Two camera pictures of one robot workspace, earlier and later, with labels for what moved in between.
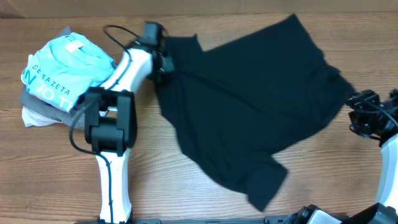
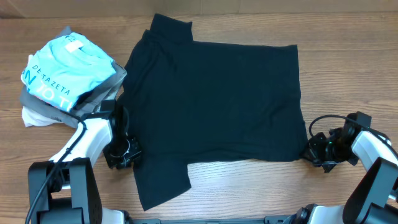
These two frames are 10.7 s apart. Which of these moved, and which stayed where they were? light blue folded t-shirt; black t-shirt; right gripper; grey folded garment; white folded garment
Moved: black t-shirt; right gripper
Stayed: light blue folded t-shirt; white folded garment; grey folded garment
